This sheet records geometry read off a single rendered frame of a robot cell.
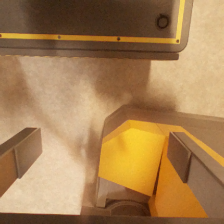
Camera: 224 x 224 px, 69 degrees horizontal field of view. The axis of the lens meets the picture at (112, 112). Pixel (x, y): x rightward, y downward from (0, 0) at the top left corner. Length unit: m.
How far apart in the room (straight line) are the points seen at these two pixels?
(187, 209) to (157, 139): 0.18
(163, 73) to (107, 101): 0.30
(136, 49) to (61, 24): 0.21
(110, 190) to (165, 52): 0.50
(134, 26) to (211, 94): 0.58
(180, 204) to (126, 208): 0.32
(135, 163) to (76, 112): 0.44
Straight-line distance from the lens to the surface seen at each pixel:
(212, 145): 0.51
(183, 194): 0.39
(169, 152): 0.16
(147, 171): 0.53
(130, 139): 0.50
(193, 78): 0.89
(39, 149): 0.17
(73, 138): 0.90
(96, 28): 0.49
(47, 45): 0.51
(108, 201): 0.74
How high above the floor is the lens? 0.80
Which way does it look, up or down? 75 degrees down
